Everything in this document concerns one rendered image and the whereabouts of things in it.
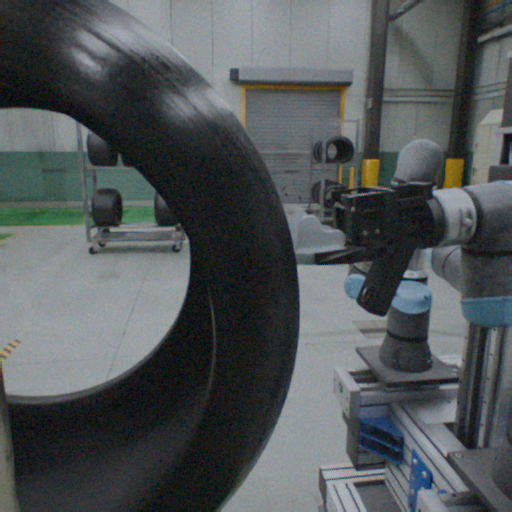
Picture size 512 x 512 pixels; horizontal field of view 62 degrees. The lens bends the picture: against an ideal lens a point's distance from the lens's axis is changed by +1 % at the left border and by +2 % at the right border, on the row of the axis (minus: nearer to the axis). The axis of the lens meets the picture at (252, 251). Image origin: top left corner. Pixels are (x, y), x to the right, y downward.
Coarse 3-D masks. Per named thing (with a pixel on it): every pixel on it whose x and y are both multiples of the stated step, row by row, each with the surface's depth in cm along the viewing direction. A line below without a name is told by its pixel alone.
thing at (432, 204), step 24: (336, 192) 55; (360, 192) 55; (384, 192) 49; (408, 192) 53; (432, 192) 52; (336, 216) 53; (360, 216) 49; (384, 216) 49; (408, 216) 53; (432, 216) 51; (360, 240) 50; (384, 240) 50; (432, 240) 52
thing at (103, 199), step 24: (96, 144) 537; (96, 168) 555; (120, 168) 558; (96, 192) 562; (120, 192) 591; (96, 216) 556; (120, 216) 607; (168, 216) 565; (96, 240) 562; (120, 240) 566; (144, 240) 569
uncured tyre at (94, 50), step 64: (0, 0) 25; (64, 0) 27; (0, 64) 25; (64, 64) 26; (128, 64) 28; (128, 128) 28; (192, 128) 29; (192, 192) 30; (256, 192) 33; (192, 256) 59; (256, 256) 32; (192, 320) 61; (256, 320) 33; (128, 384) 61; (192, 384) 60; (256, 384) 34; (64, 448) 59; (128, 448) 58; (192, 448) 34; (256, 448) 38
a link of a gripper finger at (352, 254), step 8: (352, 248) 49; (360, 248) 49; (320, 256) 49; (328, 256) 49; (336, 256) 49; (344, 256) 49; (352, 256) 49; (360, 256) 49; (368, 256) 49; (320, 264) 49; (328, 264) 49; (336, 264) 49
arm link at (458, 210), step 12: (444, 192) 53; (456, 192) 53; (444, 204) 51; (456, 204) 52; (468, 204) 52; (444, 216) 51; (456, 216) 51; (468, 216) 52; (444, 228) 52; (456, 228) 52; (468, 228) 52; (444, 240) 52; (456, 240) 53; (468, 240) 54
